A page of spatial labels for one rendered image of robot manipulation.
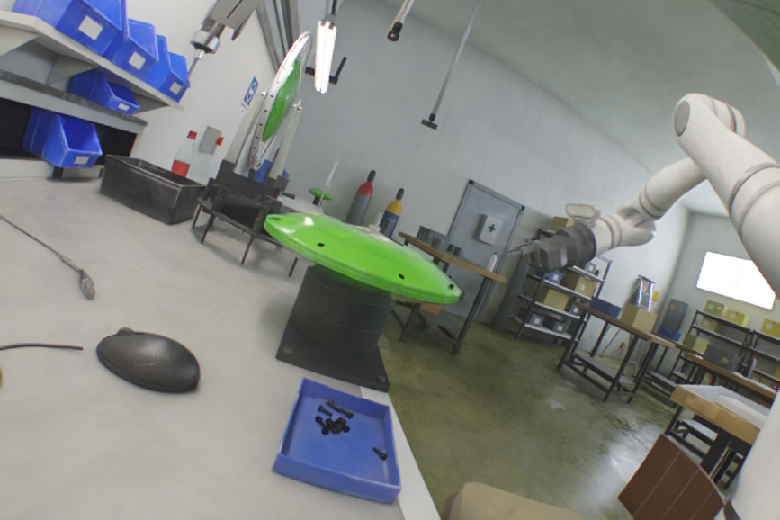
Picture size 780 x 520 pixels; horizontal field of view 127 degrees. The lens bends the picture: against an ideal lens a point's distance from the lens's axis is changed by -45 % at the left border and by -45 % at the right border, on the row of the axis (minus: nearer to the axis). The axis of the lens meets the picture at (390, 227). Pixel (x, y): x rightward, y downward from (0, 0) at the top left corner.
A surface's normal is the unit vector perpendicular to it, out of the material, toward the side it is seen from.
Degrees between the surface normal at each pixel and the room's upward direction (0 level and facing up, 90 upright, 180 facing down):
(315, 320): 90
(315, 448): 0
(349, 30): 90
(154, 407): 0
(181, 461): 0
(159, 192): 93
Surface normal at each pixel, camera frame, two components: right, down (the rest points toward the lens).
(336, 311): -0.01, 0.03
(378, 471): 0.37, -0.93
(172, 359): 0.66, -0.54
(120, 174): 0.19, 0.18
